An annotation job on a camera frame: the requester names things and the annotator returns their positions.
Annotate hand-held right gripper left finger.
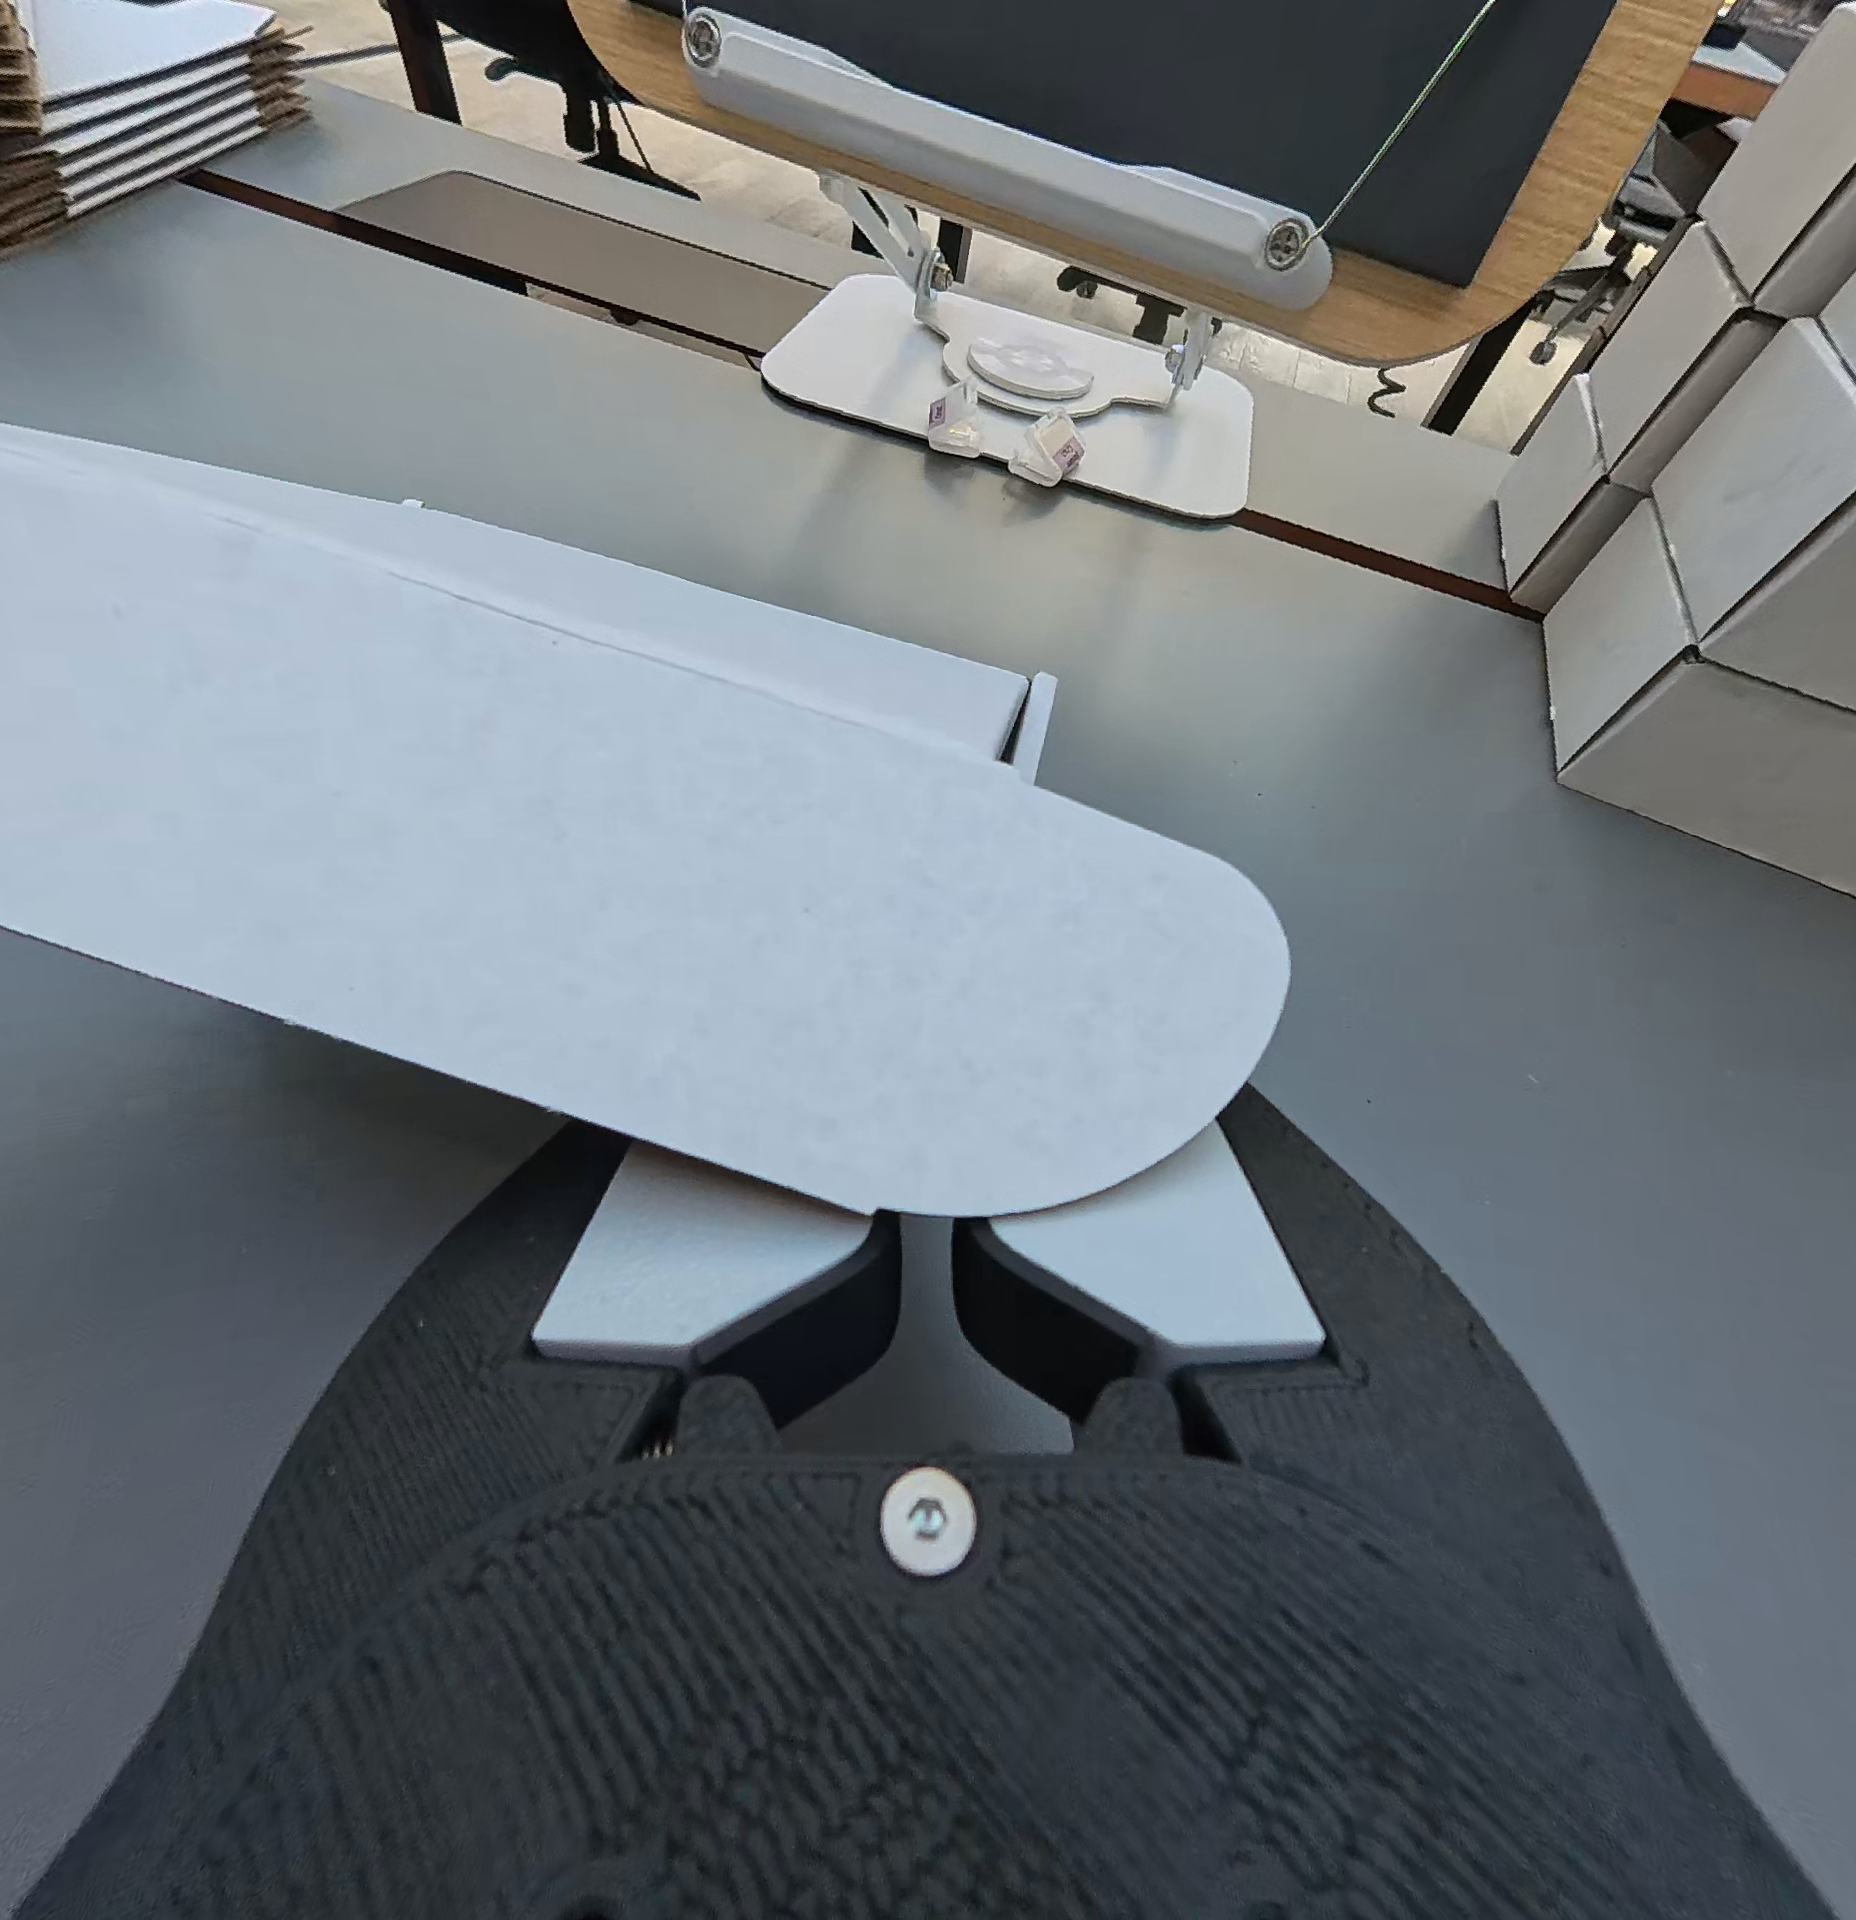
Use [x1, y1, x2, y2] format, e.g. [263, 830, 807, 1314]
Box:
[530, 1142, 905, 1433]

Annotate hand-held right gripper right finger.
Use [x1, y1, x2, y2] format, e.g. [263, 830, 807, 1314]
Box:
[950, 1114, 1330, 1428]

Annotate white cardboard box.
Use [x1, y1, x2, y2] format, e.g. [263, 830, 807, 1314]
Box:
[0, 420, 1293, 1218]

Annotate white monitor stand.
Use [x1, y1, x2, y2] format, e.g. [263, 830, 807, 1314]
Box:
[681, 6, 1335, 527]

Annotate stack of folded white boxes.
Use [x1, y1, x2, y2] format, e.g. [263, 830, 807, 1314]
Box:
[1496, 0, 1856, 911]

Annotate black office chair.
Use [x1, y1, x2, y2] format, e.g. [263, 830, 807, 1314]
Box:
[486, 44, 632, 167]
[1528, 119, 1675, 368]

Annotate wood-framed dark monitor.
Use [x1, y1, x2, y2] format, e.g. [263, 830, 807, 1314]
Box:
[568, 0, 1726, 365]

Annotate stack of flat cardboard boxes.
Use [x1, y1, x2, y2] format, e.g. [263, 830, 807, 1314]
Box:
[0, 0, 310, 272]

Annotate grey desk cable flap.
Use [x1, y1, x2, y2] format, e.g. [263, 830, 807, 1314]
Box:
[336, 167, 818, 356]

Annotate thin monitor cable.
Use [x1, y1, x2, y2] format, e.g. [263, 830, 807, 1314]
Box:
[1310, 0, 1494, 250]

